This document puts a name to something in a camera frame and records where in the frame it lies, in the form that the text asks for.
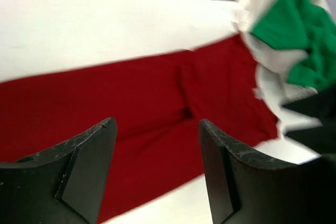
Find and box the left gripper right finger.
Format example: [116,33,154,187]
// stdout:
[199,120,335,223]

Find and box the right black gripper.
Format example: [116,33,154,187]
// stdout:
[282,84,336,156]

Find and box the red t shirt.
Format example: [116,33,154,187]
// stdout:
[1,34,278,222]

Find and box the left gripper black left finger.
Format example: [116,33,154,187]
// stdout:
[1,118,117,223]

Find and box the white t shirt in basket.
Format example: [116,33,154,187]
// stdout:
[234,0,321,134]

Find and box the green t shirt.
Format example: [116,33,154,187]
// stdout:
[251,0,335,91]

